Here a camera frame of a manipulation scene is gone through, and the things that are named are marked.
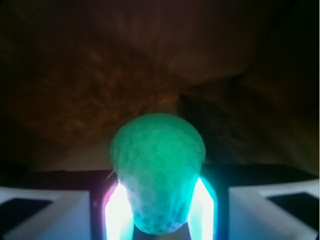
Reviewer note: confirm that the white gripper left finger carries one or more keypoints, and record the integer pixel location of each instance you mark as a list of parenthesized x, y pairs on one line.
[(66, 205)]

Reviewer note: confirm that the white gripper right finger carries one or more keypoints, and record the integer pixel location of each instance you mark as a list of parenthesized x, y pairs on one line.
[(255, 202)]

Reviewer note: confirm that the green ball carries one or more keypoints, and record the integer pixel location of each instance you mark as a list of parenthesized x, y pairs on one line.
[(158, 157)]

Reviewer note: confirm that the brown paper bag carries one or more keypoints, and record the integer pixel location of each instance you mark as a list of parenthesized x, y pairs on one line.
[(245, 73)]

